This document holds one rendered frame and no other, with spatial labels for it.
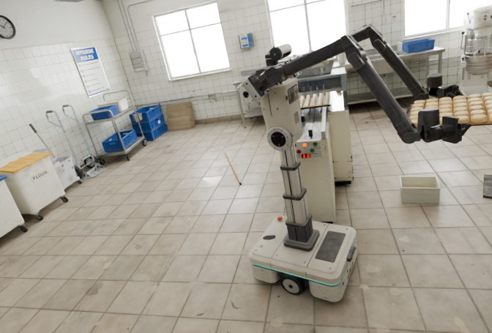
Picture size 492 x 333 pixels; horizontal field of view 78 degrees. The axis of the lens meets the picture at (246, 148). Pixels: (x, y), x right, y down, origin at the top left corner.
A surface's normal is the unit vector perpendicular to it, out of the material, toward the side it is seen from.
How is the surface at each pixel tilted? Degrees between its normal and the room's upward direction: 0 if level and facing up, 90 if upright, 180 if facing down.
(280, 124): 101
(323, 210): 90
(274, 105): 90
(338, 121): 90
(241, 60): 90
